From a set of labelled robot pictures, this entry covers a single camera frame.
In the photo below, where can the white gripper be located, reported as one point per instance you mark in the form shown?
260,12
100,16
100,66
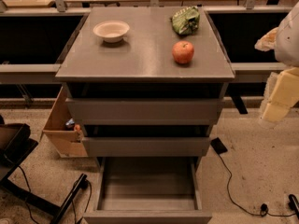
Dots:
290,44

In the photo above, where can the grey bottom drawer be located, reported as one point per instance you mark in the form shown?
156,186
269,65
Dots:
147,190

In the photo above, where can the grey drawer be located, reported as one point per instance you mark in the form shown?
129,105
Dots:
147,190
146,146
145,111

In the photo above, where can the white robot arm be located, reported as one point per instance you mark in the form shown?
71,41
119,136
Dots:
283,40

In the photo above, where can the grey drawer cabinet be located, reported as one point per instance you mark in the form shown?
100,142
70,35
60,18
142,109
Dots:
141,66

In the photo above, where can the grey middle drawer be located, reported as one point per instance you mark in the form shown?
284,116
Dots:
146,146

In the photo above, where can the grey top drawer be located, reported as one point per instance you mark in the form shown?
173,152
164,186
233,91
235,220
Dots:
145,111

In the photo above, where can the black power adapter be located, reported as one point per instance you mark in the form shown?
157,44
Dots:
218,146

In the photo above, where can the black plug right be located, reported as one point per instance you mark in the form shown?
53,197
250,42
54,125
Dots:
294,204

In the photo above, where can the red apple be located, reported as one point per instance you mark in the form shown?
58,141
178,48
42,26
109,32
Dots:
183,52

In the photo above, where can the green crumpled chip bag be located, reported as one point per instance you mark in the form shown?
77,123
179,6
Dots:
186,21

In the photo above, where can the white paper bowl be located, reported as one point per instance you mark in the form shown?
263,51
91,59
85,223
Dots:
111,31

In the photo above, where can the orange item in box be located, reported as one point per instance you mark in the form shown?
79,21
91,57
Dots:
77,128

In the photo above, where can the blue item in box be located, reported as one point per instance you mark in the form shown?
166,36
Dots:
70,124

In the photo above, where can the brown cardboard box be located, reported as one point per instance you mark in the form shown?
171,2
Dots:
66,141

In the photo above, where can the black stand base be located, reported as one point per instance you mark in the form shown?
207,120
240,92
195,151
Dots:
49,177

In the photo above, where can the grey metal rail frame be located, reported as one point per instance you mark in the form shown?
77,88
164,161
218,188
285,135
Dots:
39,39

